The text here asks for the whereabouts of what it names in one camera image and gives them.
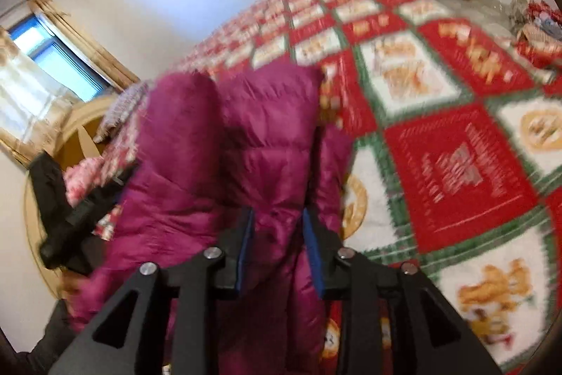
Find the magenta down jacket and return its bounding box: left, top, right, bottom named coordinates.
left=71, top=60, right=352, bottom=374

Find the clothes heap on floor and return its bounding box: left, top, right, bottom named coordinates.
left=508, top=0, right=561, bottom=71

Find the pink floral pillow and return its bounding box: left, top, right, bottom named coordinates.
left=63, top=156, right=104, bottom=207

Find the beige wooden headboard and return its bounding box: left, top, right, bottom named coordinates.
left=23, top=95, right=116, bottom=298

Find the sheer white curtain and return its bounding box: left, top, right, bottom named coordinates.
left=0, top=30, right=81, bottom=168

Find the striped grey pillow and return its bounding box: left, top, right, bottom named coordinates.
left=93, top=81, right=150, bottom=144

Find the beige patterned curtain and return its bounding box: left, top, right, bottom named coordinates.
left=26, top=0, right=140, bottom=92

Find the red checkered bedspread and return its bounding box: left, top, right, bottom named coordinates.
left=91, top=0, right=562, bottom=375

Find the window with blue frame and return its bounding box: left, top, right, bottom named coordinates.
left=8, top=16, right=111, bottom=102

